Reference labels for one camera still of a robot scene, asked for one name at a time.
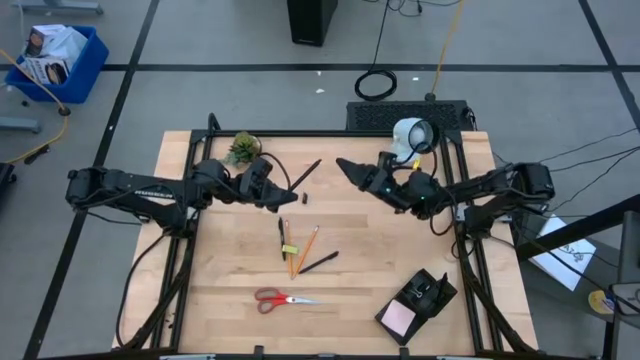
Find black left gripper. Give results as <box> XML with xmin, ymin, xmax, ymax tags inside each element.
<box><xmin>232</xmin><ymin>172</ymin><xmax>300</xmax><ymax>212</ymax></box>

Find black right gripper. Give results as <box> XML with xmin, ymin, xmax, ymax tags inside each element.
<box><xmin>335</xmin><ymin>158</ymin><xmax>416</xmax><ymax>211</ymax></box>

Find black pen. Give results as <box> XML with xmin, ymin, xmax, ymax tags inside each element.
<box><xmin>297</xmin><ymin>250</ymin><xmax>341</xmax><ymax>276</ymax></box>
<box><xmin>277</xmin><ymin>216</ymin><xmax>287</xmax><ymax>263</ymax></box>
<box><xmin>288</xmin><ymin>158</ymin><xmax>323</xmax><ymax>193</ymax></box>

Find red-handled scissors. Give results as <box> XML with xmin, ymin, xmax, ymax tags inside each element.
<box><xmin>253</xmin><ymin>286</ymin><xmax>322</xmax><ymax>316</ymax></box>

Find pink sticky note pad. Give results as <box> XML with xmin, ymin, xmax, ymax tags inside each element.
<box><xmin>380</xmin><ymin>298</ymin><xmax>418</xmax><ymax>338</ymax></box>

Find black desk organizer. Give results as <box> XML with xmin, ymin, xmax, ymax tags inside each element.
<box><xmin>374</xmin><ymin>268</ymin><xmax>459</xmax><ymax>347</ymax></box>

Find potted succulent plant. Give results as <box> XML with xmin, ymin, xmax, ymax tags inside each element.
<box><xmin>222</xmin><ymin>130</ymin><xmax>263</xmax><ymax>169</ymax></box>

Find black perforated case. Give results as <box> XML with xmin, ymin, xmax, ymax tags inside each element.
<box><xmin>345</xmin><ymin>99</ymin><xmax>475</xmax><ymax>132</ymax></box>

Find black computer tower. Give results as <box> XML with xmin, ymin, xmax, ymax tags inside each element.
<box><xmin>286</xmin><ymin>0</ymin><xmax>339</xmax><ymax>48</ymax></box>

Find black stand beam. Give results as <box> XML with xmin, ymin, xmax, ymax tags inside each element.
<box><xmin>514</xmin><ymin>193</ymin><xmax>640</xmax><ymax>262</ymax></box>

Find white printed paper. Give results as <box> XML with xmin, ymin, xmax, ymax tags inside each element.
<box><xmin>528</xmin><ymin>214</ymin><xmax>598</xmax><ymax>293</ymax></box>

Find blue plastic bin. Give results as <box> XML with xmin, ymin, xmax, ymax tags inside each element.
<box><xmin>4</xmin><ymin>24</ymin><xmax>110</xmax><ymax>105</ymax></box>

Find white printed carton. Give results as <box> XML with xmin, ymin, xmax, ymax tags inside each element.
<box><xmin>18</xmin><ymin>55</ymin><xmax>71</xmax><ymax>86</ymax></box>
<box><xmin>23</xmin><ymin>23</ymin><xmax>67</xmax><ymax>57</ymax></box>

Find yellow tape roll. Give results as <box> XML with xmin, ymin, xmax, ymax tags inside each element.
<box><xmin>587</xmin><ymin>289</ymin><xmax>616</xmax><ymax>316</ymax></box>

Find grey table foot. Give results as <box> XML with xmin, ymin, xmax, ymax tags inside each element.
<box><xmin>9</xmin><ymin>0</ymin><xmax>105</xmax><ymax>15</ymax></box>
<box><xmin>0</xmin><ymin>117</ymin><xmax>42</xmax><ymax>135</ymax></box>

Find black upright stand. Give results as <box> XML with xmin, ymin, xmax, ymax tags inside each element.
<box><xmin>602</xmin><ymin>209</ymin><xmax>640</xmax><ymax>360</ymax></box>

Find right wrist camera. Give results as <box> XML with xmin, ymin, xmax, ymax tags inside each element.
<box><xmin>378</xmin><ymin>151</ymin><xmax>401</xmax><ymax>174</ymax></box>

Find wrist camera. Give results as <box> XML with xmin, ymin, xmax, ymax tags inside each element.
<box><xmin>244</xmin><ymin>156</ymin><xmax>275</xmax><ymax>189</ymax></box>
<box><xmin>378</xmin><ymin>151</ymin><xmax>401</xmax><ymax>174</ymax></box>

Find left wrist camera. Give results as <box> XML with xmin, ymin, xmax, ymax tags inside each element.
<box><xmin>244</xmin><ymin>156</ymin><xmax>275</xmax><ymax>189</ymax></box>

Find black table frame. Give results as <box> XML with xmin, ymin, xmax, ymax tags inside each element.
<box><xmin>112</xmin><ymin>112</ymin><xmax>539</xmax><ymax>360</ymax></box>

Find black coiled cable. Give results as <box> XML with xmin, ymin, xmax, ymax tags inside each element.
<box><xmin>353</xmin><ymin>0</ymin><xmax>399</xmax><ymax>103</ymax></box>

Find yellow drop cable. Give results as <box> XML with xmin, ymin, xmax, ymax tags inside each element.
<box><xmin>424</xmin><ymin>0</ymin><xmax>467</xmax><ymax>103</ymax></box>

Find yellow floor cable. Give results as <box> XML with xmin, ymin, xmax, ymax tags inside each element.
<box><xmin>0</xmin><ymin>48</ymin><xmax>71</xmax><ymax>165</ymax></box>

